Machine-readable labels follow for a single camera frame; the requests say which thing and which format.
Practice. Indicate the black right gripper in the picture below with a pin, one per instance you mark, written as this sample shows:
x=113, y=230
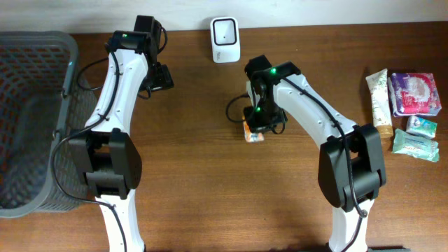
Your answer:
x=256, y=126

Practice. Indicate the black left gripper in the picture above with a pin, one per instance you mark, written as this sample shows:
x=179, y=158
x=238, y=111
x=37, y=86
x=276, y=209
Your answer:
x=163, y=78

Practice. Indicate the orange tissue pack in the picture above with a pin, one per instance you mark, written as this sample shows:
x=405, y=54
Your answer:
x=252, y=137

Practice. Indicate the white Pantene tube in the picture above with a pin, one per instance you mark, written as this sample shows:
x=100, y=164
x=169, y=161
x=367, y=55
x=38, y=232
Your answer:
x=381, y=114

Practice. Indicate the green wipes pack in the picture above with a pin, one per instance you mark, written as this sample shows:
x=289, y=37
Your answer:
x=415, y=146

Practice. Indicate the red purple tissue pack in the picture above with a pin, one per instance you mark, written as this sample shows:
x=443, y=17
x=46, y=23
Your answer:
x=413, y=94

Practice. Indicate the teal Kleenex tissue pack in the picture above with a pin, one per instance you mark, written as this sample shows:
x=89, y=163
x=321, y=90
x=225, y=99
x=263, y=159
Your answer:
x=421, y=127

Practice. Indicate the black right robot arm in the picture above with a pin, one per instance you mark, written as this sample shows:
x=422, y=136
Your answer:
x=351, y=167

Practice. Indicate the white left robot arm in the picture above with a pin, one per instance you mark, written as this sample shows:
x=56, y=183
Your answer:
x=106, y=159

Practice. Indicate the white barcode scanner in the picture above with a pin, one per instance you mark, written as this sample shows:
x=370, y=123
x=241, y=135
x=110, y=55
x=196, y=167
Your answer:
x=225, y=40

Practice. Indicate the grey plastic basket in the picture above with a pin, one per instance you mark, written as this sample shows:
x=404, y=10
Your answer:
x=40, y=104

